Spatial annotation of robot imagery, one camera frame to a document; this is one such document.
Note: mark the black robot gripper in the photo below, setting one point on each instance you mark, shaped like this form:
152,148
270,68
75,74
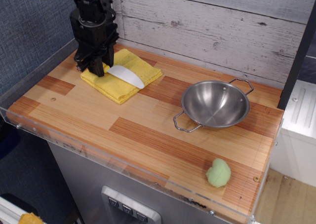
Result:
96,42

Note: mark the yellow handled white toy knife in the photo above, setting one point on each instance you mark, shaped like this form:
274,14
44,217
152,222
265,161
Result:
124,74

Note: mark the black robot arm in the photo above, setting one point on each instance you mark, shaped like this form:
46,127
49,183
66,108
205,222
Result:
93,10

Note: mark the folded yellow cloth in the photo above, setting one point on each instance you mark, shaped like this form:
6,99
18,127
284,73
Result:
116,89

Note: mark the silver toy fridge cabinet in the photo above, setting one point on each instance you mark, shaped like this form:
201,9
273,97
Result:
85,178

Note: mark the clear acrylic table guard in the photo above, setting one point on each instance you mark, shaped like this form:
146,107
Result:
140,134

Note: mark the silver dispenser button panel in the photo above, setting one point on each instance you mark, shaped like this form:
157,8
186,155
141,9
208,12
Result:
137,213

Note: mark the green felt toy vegetable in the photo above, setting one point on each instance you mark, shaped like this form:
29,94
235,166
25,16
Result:
219,174

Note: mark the yellow object at bottom left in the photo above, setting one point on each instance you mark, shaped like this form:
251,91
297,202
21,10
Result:
30,218

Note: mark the white toy cabinet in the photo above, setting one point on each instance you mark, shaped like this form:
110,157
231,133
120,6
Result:
294,154

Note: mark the stainless steel two-handled bowl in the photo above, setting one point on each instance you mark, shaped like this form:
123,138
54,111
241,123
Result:
215,104

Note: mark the black vertical post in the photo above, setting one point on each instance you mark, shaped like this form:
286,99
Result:
299,59

